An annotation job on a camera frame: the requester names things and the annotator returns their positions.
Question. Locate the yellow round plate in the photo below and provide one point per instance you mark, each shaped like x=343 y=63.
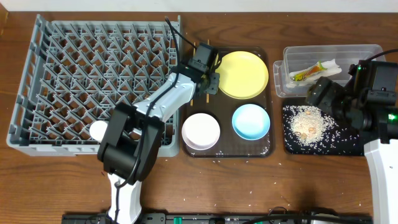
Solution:
x=243 y=75

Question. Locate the white napkin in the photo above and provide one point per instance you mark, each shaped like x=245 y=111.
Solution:
x=331 y=69

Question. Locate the dark brown serving tray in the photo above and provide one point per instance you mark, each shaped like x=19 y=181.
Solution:
x=230 y=145

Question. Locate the clear plastic bin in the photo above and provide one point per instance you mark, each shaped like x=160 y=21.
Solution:
x=299 y=58

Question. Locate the light blue bowl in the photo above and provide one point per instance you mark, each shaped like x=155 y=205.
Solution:
x=251 y=122

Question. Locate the white cup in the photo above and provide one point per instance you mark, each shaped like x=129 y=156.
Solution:
x=97 y=130

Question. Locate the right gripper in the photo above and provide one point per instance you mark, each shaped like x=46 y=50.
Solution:
x=316 y=90

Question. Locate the rice food waste pile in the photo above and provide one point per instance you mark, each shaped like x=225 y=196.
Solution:
x=311 y=124

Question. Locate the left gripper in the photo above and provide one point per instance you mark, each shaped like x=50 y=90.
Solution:
x=212 y=82

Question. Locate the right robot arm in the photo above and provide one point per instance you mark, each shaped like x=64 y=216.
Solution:
x=368 y=103

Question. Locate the white pink bowl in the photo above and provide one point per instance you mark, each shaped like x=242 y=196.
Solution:
x=201 y=131

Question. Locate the green orange snack wrapper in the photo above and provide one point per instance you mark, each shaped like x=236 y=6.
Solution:
x=311 y=71

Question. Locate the grey plastic dishwasher rack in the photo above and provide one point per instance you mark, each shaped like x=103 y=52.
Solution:
x=76 y=72

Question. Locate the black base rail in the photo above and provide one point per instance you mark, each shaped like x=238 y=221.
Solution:
x=161 y=218

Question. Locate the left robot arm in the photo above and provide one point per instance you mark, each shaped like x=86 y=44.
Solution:
x=132 y=138

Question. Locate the black rectangular tray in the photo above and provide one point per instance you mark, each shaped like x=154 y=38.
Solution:
x=342 y=146

